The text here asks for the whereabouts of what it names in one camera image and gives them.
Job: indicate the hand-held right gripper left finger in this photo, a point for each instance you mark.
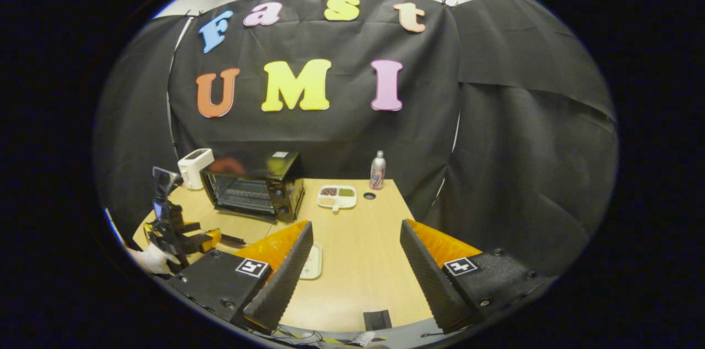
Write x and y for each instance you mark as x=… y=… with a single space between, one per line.
x=283 y=283

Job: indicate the cream plate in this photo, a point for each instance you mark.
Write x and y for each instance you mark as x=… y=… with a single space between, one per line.
x=314 y=263

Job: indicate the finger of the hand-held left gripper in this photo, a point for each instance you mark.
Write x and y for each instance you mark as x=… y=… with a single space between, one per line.
x=209 y=240
x=191 y=226

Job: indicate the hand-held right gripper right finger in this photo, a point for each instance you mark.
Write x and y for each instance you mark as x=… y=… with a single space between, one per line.
x=427 y=283

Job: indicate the black electric oven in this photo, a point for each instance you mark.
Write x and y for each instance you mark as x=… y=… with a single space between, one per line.
x=275 y=173

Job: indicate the silver spray bottle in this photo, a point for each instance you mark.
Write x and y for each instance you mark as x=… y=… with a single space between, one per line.
x=378 y=173

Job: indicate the black bracket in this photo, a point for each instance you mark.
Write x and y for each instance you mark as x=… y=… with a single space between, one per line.
x=377 y=320

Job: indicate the white divided grain tray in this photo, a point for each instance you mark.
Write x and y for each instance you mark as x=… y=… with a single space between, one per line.
x=337 y=198

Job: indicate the white toaster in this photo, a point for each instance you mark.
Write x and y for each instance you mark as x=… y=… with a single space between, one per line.
x=194 y=167

